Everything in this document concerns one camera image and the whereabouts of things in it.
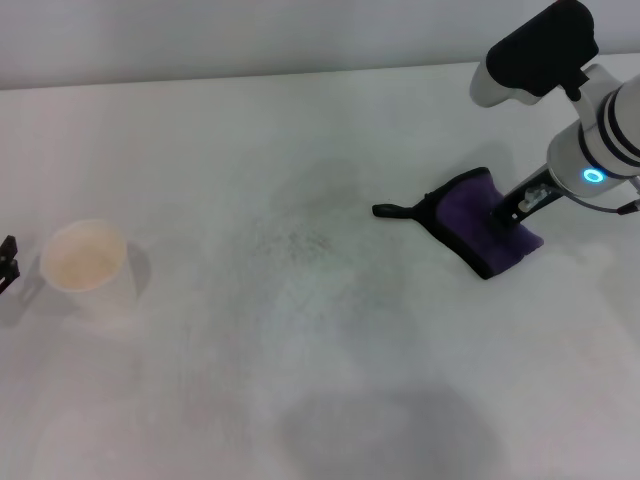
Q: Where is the white paper cup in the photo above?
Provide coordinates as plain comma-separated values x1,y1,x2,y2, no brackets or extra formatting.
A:
39,217,140,327

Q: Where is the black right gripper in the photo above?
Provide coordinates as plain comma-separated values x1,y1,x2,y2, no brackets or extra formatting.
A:
487,166,567,233

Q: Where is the purple rag with black trim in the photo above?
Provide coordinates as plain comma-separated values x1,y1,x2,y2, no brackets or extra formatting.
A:
371,166,545,281

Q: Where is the grey cable with connector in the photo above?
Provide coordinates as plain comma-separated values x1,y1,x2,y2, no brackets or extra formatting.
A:
563,173,640,218

